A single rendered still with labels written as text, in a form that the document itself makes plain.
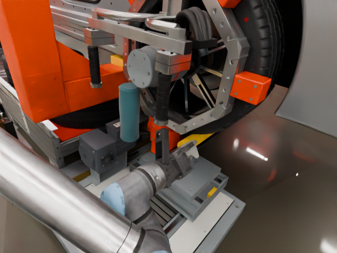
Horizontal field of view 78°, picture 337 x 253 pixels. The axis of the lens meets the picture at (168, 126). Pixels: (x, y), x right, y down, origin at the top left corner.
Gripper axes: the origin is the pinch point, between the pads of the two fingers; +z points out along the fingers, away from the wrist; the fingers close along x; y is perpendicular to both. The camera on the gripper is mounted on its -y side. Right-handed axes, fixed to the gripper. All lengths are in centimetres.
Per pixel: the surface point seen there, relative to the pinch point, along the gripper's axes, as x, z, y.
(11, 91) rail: -116, -21, -81
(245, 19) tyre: 28.5, 15.2, -26.6
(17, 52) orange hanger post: -32, -30, -59
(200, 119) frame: 1.7, 7.3, -5.4
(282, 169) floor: -27, 103, 63
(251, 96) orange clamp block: 23.3, 7.0, -5.3
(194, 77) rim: 0.5, 17.4, -21.4
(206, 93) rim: 2.0, 17.4, -13.3
